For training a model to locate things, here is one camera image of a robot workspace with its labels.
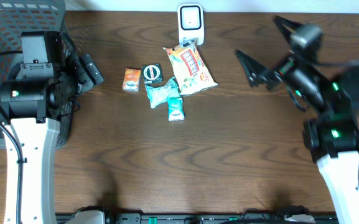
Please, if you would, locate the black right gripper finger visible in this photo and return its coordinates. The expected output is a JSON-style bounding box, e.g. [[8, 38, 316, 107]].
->
[[235, 50, 269, 87], [273, 16, 302, 42]]

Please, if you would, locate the orange tissue pack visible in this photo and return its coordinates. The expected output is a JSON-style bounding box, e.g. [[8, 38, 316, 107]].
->
[[123, 68, 141, 91]]

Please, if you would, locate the yellow white snack bag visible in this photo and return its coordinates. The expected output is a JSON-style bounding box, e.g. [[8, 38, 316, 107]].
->
[[163, 38, 218, 96]]

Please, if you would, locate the round green white item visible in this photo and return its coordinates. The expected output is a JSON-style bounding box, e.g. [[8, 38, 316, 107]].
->
[[141, 63, 163, 84]]

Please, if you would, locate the mint green snack pouch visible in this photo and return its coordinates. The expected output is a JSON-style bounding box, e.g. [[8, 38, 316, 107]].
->
[[145, 77, 180, 109]]

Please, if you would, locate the green tissue pack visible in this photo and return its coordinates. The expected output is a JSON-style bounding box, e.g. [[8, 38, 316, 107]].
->
[[167, 98, 185, 121]]

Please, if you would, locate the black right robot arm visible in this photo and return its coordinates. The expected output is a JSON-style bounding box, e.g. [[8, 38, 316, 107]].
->
[[236, 16, 359, 223]]

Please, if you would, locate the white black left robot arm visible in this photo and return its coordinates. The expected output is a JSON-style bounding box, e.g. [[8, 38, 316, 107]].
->
[[0, 31, 104, 223]]

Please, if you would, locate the white barcode scanner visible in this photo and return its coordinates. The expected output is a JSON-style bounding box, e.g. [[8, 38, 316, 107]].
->
[[177, 3, 205, 45]]

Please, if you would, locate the dark grey plastic basket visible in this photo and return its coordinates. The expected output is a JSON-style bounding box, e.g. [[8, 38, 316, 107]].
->
[[0, 0, 79, 86]]

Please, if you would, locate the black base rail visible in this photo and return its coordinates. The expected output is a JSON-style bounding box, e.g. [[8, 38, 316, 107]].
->
[[56, 212, 338, 224]]

